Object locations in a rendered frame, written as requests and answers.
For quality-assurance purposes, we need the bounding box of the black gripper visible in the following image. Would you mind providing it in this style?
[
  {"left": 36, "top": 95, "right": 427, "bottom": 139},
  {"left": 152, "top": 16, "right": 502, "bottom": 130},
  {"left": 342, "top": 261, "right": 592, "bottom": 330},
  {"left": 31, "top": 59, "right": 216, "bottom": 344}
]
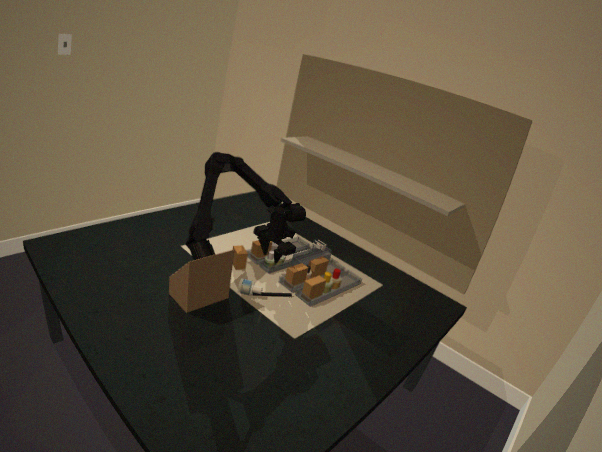
[{"left": 253, "top": 223, "right": 296, "bottom": 264}]

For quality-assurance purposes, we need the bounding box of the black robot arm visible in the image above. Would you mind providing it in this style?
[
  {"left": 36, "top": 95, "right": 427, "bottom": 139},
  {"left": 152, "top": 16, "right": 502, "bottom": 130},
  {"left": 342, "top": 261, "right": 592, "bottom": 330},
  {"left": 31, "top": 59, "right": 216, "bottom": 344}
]
[{"left": 185, "top": 152, "right": 306, "bottom": 261}]

